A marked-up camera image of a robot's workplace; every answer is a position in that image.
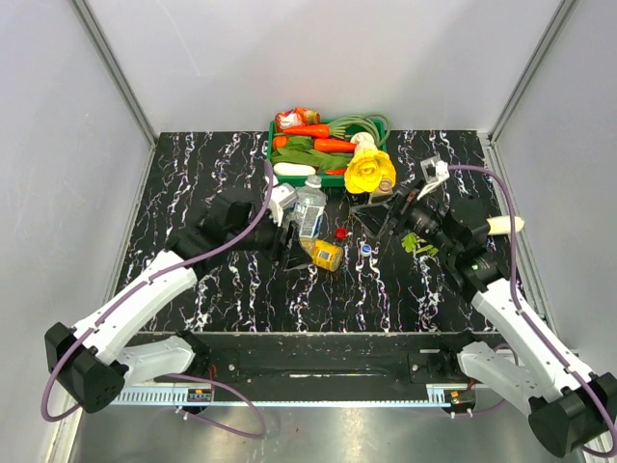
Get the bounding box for pale toy corn cob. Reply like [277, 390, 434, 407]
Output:
[487, 216, 524, 235]

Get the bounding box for green toy leafy vegetable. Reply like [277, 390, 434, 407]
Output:
[271, 136, 353, 174]

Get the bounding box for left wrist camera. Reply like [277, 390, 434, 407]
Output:
[268, 183, 298, 227]

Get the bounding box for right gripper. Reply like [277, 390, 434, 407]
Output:
[350, 177, 460, 257]

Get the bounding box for yellow juice bottle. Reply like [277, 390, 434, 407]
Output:
[300, 238, 343, 272]

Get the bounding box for white toy radish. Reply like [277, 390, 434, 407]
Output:
[274, 162, 316, 177]

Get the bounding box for small toy tomato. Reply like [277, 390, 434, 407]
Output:
[272, 135, 288, 150]

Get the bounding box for yellow toy cabbage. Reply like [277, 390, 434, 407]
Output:
[344, 149, 396, 194]

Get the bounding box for green toy scallions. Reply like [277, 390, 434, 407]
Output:
[326, 113, 391, 148]

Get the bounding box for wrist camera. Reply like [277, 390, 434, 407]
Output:
[268, 183, 298, 227]
[417, 155, 449, 200]

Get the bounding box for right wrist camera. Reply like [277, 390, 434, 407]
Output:
[417, 155, 449, 200]

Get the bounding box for toy celery stalk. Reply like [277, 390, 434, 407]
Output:
[401, 232, 439, 257]

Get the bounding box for red white snack packet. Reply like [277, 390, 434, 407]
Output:
[274, 107, 321, 132]

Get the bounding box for blue label water bottle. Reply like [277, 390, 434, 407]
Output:
[294, 175, 327, 239]

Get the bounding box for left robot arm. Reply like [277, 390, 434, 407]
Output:
[44, 183, 309, 413]

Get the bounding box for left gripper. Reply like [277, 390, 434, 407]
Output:
[228, 204, 313, 270]

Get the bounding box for upper toy carrot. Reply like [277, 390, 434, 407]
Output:
[282, 123, 331, 138]

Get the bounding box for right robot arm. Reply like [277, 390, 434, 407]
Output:
[351, 189, 616, 457]

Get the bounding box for toy mushroom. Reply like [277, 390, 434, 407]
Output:
[350, 132, 376, 148]

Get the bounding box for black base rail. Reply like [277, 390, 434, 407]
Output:
[137, 331, 522, 395]

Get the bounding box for toy carrot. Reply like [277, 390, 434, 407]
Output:
[313, 138, 357, 153]
[282, 123, 331, 138]

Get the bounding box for red label water bottle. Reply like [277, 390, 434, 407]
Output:
[368, 177, 394, 204]

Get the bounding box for lower toy carrot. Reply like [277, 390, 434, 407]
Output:
[313, 138, 357, 153]

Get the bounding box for red bottle cap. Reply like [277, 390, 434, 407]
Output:
[335, 228, 347, 240]

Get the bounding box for green plastic tray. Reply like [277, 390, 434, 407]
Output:
[268, 120, 386, 188]

